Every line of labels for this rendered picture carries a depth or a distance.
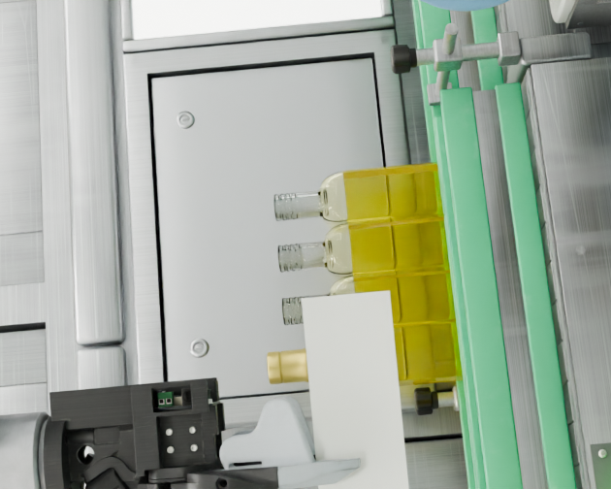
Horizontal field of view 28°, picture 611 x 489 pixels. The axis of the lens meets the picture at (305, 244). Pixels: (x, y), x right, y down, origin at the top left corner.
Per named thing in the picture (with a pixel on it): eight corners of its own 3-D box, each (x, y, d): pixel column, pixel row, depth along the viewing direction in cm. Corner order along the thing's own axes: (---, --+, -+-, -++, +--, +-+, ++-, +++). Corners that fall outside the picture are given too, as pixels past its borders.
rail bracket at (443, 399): (530, 379, 137) (410, 390, 137) (538, 371, 130) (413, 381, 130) (533, 415, 136) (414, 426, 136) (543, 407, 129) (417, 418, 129)
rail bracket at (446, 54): (503, 77, 130) (387, 87, 130) (524, 6, 114) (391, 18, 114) (506, 103, 129) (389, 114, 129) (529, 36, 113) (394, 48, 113)
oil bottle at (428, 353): (530, 322, 130) (331, 341, 131) (537, 312, 125) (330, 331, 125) (536, 374, 129) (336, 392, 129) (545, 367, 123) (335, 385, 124)
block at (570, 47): (571, 62, 128) (505, 69, 128) (588, 23, 119) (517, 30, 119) (576, 94, 127) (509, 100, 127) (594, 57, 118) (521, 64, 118)
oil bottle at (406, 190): (509, 169, 135) (317, 186, 135) (515, 152, 129) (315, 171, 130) (515, 217, 133) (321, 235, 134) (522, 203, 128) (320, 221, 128)
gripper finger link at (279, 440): (340, 393, 78) (209, 404, 81) (349, 486, 78) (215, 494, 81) (354, 391, 81) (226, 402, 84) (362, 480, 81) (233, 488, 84)
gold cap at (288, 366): (307, 343, 126) (266, 347, 126) (310, 377, 125) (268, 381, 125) (309, 352, 129) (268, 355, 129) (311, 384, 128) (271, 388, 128)
